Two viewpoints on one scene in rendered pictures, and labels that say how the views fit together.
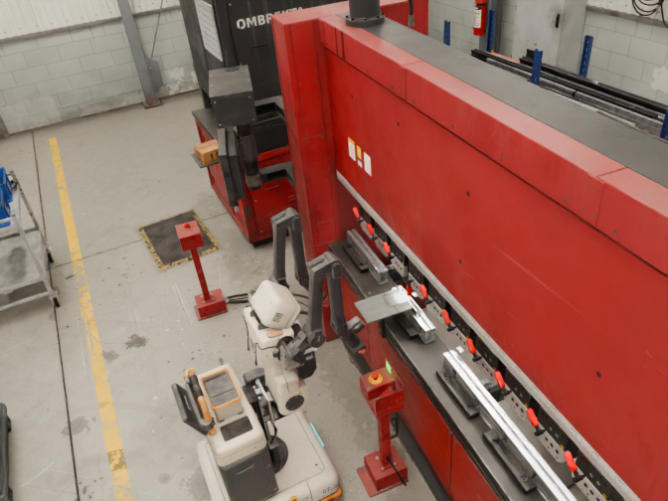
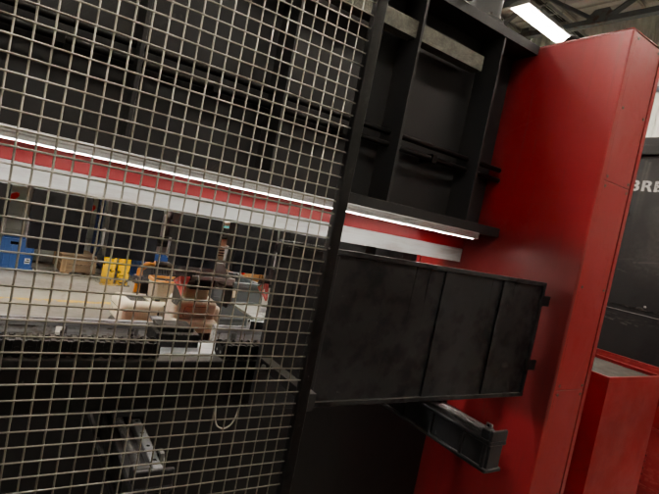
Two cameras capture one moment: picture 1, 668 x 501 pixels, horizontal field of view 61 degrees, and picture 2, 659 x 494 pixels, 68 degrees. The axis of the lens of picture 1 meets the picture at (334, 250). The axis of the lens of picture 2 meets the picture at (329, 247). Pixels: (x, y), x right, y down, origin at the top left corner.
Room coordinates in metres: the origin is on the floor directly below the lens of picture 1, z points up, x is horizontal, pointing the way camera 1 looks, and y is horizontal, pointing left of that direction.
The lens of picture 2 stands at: (1.99, -2.17, 1.41)
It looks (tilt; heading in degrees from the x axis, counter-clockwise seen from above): 3 degrees down; 75
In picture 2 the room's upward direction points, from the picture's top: 11 degrees clockwise
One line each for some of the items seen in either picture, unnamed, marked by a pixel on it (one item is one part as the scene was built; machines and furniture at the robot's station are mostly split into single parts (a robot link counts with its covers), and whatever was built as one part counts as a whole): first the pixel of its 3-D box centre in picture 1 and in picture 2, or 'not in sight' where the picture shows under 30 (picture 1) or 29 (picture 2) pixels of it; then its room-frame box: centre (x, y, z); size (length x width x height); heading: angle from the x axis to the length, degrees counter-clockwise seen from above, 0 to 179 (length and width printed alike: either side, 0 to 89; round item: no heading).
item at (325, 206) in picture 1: (362, 187); (491, 311); (3.34, -0.23, 1.15); 0.85 x 0.25 x 2.30; 108
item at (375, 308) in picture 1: (383, 305); (263, 313); (2.31, -0.23, 1.00); 0.26 x 0.18 x 0.01; 108
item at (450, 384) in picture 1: (456, 392); not in sight; (1.76, -0.50, 0.89); 0.30 x 0.05 x 0.03; 18
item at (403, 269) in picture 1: (404, 255); (298, 255); (2.38, -0.36, 1.26); 0.15 x 0.09 x 0.17; 18
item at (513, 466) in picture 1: (508, 460); not in sight; (1.38, -0.63, 0.89); 0.30 x 0.05 x 0.03; 18
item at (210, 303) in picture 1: (199, 269); not in sight; (3.62, 1.07, 0.41); 0.25 x 0.20 x 0.83; 108
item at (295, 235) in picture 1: (297, 249); not in sight; (2.34, 0.18, 1.40); 0.11 x 0.06 x 0.43; 23
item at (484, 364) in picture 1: (494, 357); (59, 221); (1.62, -0.61, 1.26); 0.15 x 0.09 x 0.17; 18
